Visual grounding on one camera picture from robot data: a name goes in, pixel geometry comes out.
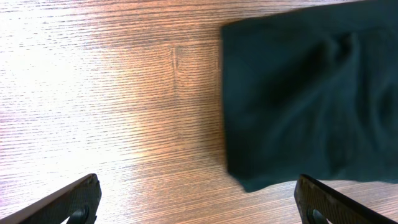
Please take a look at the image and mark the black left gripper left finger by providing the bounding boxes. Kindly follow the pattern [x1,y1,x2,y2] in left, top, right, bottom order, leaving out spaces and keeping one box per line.
[1,174,101,224]

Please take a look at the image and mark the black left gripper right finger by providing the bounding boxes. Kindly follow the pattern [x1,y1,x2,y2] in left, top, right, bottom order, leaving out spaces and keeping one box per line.
[294,174,397,224]

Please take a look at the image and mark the black t-shirt with logo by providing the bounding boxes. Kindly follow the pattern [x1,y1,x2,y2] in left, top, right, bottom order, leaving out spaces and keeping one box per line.
[221,0,397,192]

